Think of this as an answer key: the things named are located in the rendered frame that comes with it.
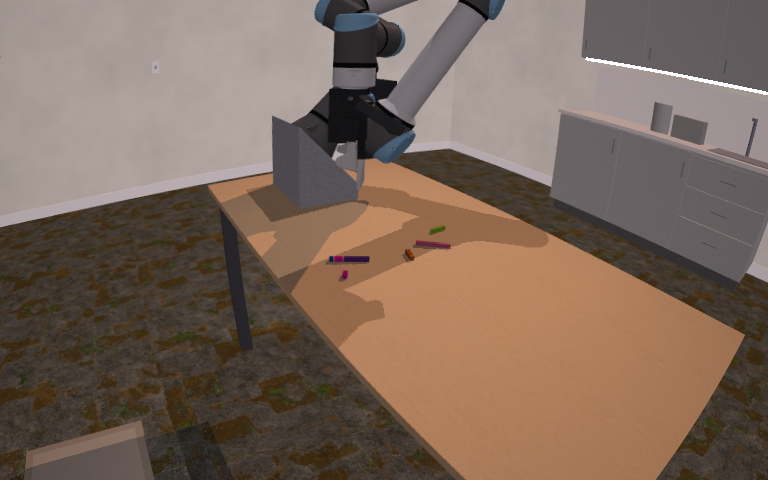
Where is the pink rod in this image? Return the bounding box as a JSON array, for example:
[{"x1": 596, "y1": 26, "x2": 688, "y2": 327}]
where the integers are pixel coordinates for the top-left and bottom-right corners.
[{"x1": 416, "y1": 240, "x2": 451, "y2": 248}]

